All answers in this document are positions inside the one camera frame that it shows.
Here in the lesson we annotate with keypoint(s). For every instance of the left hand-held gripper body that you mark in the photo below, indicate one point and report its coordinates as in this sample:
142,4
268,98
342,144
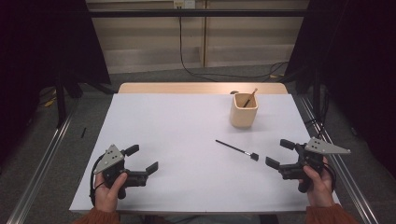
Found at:
112,160

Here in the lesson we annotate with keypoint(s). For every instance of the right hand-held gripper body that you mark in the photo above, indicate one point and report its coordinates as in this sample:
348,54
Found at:
323,147

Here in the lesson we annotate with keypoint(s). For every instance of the black brush with square head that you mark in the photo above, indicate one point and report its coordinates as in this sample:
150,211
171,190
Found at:
233,148

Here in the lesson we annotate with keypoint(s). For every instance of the beige square cup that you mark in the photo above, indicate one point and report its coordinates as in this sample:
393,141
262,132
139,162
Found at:
243,116

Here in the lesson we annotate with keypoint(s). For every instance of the black brush with orange end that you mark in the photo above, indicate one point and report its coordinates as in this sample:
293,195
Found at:
250,99

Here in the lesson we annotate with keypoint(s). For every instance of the person's left hand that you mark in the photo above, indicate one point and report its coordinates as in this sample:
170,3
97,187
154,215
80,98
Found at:
106,199

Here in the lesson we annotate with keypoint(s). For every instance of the person's right hand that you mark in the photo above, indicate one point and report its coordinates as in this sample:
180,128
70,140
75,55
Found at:
320,189

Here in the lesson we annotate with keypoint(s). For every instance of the white table sheet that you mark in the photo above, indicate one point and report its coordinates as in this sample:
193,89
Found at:
186,186

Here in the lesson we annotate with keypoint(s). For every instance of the small black stick on floor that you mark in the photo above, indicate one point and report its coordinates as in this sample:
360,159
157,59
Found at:
83,132

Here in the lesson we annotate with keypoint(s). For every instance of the small dark item on table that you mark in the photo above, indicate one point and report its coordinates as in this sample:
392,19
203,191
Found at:
234,92

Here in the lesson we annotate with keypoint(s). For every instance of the wooden table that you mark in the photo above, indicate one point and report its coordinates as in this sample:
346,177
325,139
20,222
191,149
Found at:
186,88

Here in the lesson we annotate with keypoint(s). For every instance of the yellow floor item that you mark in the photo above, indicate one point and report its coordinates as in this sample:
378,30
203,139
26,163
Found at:
49,102

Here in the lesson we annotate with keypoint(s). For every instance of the black curtain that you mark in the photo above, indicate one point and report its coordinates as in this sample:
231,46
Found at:
37,46
358,46

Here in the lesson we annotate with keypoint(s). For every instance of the black stand post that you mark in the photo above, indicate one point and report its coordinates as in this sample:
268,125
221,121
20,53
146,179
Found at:
60,102
316,93

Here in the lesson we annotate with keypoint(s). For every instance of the aluminium floor rail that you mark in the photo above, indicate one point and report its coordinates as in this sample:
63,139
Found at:
40,174
362,203

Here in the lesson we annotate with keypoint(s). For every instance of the black horizontal frame bar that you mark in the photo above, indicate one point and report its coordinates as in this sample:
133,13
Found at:
193,13

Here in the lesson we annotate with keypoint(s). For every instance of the white wall socket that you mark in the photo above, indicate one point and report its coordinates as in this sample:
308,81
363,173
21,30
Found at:
184,3

